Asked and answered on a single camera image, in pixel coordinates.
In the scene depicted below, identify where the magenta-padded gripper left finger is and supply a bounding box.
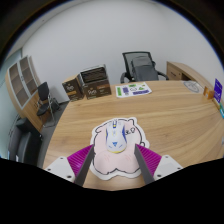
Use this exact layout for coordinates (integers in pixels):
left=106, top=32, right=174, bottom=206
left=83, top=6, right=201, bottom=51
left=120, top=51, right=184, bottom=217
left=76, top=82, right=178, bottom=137
left=43, top=143, right=95, bottom=187

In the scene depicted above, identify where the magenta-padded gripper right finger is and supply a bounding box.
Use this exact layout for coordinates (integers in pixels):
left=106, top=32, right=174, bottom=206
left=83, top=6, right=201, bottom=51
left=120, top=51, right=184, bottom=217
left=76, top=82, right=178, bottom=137
left=133, top=143, right=184, bottom=185

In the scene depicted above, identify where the white blue yellow computer mouse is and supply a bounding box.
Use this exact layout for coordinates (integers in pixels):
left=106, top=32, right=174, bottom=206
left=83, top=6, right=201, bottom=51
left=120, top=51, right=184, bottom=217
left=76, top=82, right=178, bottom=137
left=105, top=119, right=128, bottom=154

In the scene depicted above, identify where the black sofa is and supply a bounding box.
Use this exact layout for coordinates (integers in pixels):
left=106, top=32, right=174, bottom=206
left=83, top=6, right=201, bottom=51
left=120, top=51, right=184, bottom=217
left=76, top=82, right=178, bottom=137
left=7, top=116, right=43, bottom=167

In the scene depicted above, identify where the small black chair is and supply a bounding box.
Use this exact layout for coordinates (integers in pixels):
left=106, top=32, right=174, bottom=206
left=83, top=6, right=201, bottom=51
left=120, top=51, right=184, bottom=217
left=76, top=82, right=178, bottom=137
left=35, top=81, right=61, bottom=118

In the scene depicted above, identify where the small brown cardboard box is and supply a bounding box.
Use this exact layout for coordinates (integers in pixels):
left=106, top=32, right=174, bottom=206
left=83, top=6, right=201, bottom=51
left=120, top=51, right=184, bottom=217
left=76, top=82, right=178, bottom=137
left=61, top=74, right=86, bottom=102

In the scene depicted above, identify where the white sticker sheet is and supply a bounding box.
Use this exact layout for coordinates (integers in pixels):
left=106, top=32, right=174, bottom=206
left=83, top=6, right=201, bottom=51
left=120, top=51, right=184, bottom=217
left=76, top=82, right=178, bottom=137
left=115, top=81, right=153, bottom=99

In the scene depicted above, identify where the large brown cardboard box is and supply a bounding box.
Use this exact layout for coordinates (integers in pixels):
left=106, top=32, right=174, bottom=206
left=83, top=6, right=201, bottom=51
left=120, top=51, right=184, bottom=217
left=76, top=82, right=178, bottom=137
left=78, top=64, right=112, bottom=100

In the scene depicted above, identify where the wooden shelf unit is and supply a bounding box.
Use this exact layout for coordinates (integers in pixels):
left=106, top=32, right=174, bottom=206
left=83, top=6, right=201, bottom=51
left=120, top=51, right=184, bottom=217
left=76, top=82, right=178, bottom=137
left=4, top=55, right=44, bottom=133

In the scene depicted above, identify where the purple card package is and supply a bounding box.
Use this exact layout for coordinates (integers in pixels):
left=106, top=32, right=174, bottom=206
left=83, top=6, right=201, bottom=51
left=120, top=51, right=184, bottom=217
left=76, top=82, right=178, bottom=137
left=213, top=78, right=223, bottom=104

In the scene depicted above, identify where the wooden side desk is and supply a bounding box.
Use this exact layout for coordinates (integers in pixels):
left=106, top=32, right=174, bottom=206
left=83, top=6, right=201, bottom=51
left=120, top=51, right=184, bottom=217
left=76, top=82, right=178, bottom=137
left=166, top=61, right=214, bottom=88

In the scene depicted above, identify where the grey backpack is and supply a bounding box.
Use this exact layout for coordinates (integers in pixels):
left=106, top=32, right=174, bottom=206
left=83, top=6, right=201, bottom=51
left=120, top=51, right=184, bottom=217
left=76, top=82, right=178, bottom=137
left=131, top=55, right=159, bottom=83

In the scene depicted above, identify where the black mesh office chair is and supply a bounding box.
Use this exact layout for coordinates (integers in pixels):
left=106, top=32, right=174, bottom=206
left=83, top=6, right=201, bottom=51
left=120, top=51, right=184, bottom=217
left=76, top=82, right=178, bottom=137
left=119, top=50, right=169, bottom=84

